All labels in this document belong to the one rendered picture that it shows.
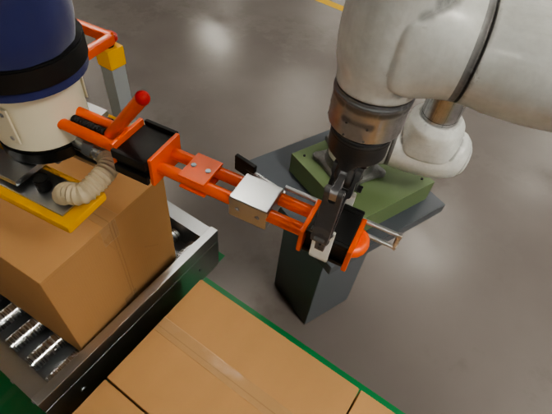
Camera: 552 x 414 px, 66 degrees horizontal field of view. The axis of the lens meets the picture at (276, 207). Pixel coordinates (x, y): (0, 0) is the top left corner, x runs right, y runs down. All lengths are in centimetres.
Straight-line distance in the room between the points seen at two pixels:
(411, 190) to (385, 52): 103
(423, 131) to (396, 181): 27
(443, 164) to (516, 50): 87
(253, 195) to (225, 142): 204
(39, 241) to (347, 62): 86
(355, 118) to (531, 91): 16
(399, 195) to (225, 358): 72
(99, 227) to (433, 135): 87
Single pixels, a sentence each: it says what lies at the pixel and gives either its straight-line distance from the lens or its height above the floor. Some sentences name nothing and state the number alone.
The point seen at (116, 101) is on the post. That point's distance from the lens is 172.
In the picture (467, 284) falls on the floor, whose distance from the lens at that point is 238.
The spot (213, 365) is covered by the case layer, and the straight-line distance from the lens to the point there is 133.
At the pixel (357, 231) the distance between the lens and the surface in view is 66.
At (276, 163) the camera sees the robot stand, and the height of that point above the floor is 75.
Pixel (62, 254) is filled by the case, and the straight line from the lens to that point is 108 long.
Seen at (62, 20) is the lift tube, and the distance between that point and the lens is 79.
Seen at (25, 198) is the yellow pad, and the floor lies 116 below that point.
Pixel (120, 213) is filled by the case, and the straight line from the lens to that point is 112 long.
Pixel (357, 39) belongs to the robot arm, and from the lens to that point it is 43.
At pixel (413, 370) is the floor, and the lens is 205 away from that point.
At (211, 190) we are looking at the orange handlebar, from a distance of 70.
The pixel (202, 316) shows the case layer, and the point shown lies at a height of 54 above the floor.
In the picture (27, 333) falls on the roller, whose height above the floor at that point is 54.
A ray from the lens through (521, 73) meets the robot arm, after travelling 43.
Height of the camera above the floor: 179
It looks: 49 degrees down
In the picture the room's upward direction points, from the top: 8 degrees clockwise
